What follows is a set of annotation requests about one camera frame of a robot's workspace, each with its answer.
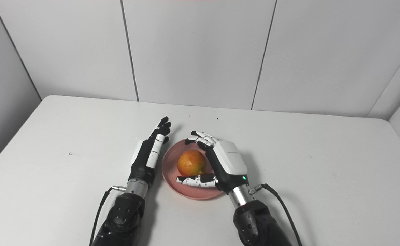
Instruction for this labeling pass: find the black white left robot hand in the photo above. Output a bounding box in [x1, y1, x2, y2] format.
[128, 116, 172, 187]

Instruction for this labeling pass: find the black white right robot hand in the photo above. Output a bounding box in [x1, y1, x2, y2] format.
[176, 130, 248, 194]

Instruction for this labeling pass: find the pink round plate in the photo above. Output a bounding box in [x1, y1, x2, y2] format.
[162, 138, 226, 201]

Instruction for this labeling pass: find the red yellow apple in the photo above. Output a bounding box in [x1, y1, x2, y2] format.
[177, 150, 208, 177]

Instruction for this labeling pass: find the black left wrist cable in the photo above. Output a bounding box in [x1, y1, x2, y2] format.
[88, 185, 126, 246]

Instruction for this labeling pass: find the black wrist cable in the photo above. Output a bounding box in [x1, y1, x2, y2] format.
[248, 183, 303, 246]
[88, 185, 126, 246]

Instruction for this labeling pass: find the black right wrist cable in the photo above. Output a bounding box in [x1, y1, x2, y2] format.
[248, 183, 303, 246]

